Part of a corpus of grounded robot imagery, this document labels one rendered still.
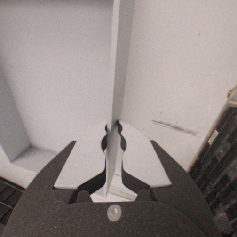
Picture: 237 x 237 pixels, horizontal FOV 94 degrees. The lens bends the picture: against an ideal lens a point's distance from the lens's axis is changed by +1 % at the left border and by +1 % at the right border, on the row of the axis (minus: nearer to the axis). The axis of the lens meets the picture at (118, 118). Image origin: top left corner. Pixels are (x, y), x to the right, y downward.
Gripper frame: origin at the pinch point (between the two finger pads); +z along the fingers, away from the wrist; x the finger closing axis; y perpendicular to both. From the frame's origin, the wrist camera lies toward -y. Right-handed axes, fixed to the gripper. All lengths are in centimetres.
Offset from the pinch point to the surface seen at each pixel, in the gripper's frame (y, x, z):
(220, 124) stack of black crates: 25, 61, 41
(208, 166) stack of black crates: 49, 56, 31
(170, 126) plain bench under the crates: 1.3, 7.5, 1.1
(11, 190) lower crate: 34, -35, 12
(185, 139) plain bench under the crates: 3.0, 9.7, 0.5
